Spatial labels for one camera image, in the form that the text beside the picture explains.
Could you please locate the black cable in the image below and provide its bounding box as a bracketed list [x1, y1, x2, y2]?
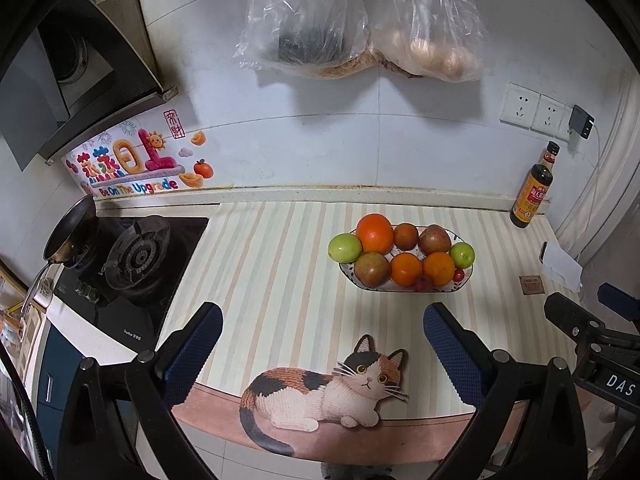
[0, 345, 53, 480]

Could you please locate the green apple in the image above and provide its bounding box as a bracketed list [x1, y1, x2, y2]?
[448, 241, 475, 269]
[328, 233, 362, 263]

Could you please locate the black gas stove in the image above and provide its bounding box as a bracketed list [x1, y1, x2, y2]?
[50, 215, 210, 341]

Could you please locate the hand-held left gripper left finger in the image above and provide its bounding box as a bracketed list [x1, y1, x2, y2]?
[52, 302, 224, 480]

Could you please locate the black charger plug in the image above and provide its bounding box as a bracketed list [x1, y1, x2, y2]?
[568, 105, 596, 140]

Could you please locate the white charger cable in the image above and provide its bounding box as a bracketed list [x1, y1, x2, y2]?
[550, 127, 603, 231]

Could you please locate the dark red apple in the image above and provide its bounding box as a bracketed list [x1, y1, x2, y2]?
[353, 251, 391, 286]

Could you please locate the white wall outlet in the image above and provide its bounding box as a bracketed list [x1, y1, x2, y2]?
[500, 82, 541, 128]
[531, 94, 573, 142]

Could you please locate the blue cabinet door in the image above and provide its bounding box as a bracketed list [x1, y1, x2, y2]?
[37, 320, 91, 411]

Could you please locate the black frying pan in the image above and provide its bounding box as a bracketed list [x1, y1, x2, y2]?
[21, 194, 98, 313]

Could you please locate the colourful wall sticker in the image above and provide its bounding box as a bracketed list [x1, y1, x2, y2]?
[62, 110, 216, 198]

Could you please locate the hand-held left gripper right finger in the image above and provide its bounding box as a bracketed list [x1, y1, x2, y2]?
[423, 302, 598, 480]

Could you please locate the soy sauce bottle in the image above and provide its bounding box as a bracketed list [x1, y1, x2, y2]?
[509, 141, 561, 229]

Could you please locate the plastic bag with pale contents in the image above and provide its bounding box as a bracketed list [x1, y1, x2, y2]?
[367, 0, 486, 83]

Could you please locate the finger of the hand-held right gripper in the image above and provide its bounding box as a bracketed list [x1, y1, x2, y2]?
[544, 291, 608, 348]
[597, 282, 640, 322]

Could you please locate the large orange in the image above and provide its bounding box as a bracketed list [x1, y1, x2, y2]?
[356, 213, 396, 254]

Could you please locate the plastic bag with dark contents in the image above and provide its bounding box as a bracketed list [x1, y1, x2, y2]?
[235, 0, 371, 78]

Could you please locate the striped cat print mat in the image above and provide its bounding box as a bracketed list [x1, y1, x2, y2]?
[170, 200, 586, 463]

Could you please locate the range hood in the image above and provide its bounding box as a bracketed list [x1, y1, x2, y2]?
[0, 0, 178, 171]

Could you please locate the leaf patterned white plate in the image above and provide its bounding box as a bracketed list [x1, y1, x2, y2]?
[339, 224, 474, 294]

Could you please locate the white folded paper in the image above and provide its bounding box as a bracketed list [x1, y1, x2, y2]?
[539, 241, 585, 293]

